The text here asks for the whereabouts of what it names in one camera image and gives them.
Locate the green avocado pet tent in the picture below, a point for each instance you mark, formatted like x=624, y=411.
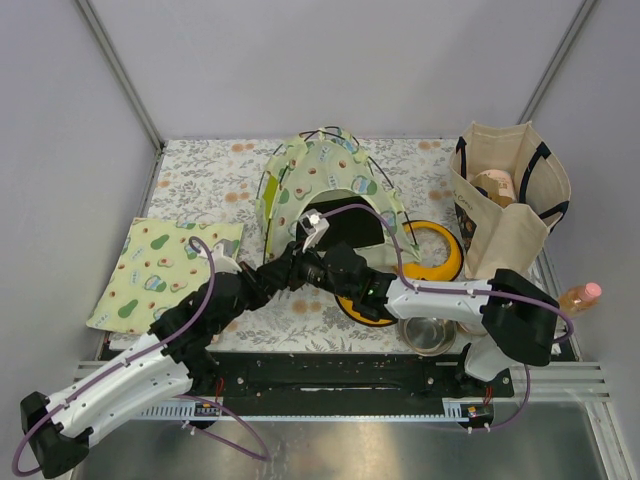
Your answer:
x=324, y=170

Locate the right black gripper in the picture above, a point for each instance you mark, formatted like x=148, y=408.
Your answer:
x=287, y=269

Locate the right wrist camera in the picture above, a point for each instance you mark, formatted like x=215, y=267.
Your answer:
x=315, y=226

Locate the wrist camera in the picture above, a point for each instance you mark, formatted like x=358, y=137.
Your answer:
x=220, y=256
x=315, y=226

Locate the floral table mat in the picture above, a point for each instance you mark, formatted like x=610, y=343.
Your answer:
x=218, y=180

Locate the yellow double bowl stand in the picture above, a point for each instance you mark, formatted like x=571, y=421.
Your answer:
x=441, y=253

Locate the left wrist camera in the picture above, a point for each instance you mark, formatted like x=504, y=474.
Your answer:
x=220, y=256

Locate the white slotted cable duct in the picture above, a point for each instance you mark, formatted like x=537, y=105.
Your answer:
x=180, y=410

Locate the steel pet bowl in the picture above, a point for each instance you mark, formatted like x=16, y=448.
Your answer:
x=427, y=336
x=475, y=329

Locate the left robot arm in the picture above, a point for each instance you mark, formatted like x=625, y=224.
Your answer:
x=169, y=360

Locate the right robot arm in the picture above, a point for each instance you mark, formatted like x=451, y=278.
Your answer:
x=519, y=319

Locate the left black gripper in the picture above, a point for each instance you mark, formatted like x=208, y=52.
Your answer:
x=253, y=281

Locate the beige canvas tote bag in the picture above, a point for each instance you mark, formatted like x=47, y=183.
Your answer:
x=512, y=237

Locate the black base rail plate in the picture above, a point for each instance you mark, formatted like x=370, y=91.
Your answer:
x=333, y=384

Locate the pink cap plastic bottle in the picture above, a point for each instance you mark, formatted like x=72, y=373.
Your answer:
x=579, y=299

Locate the avocado print cushion mat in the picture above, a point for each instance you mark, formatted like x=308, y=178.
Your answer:
x=156, y=268

